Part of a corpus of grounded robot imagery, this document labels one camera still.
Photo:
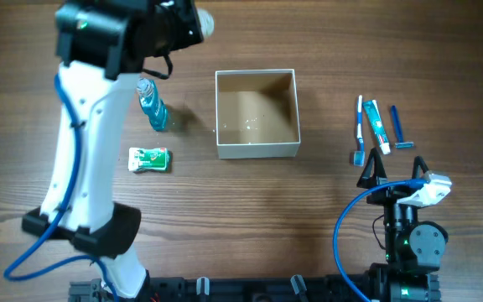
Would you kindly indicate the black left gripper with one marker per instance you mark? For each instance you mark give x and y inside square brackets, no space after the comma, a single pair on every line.
[191,30]

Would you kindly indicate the teal toothpaste tube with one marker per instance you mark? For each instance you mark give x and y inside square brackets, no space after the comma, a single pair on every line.
[374,117]

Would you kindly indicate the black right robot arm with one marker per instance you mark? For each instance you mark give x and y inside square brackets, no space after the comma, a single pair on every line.
[413,248]

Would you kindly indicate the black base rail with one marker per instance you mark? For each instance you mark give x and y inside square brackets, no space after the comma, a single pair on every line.
[295,288]

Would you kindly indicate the blue disposable razor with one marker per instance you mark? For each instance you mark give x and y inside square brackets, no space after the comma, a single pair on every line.
[400,143]

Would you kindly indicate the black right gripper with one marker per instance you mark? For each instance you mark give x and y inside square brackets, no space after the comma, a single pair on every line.
[366,182]

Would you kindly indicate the white cardboard box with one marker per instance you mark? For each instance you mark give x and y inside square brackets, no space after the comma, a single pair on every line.
[257,114]

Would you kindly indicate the green Dettol soap bar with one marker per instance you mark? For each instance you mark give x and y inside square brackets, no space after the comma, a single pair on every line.
[141,159]

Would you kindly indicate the white lotion tube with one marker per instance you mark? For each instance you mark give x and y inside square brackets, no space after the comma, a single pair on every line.
[206,23]

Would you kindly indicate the blue white toothbrush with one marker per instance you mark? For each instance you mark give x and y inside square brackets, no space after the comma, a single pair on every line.
[359,154]

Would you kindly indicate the blue mouthwash bottle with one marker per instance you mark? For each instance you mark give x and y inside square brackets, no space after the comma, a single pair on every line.
[152,105]

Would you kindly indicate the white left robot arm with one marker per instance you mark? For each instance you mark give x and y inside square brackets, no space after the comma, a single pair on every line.
[102,46]

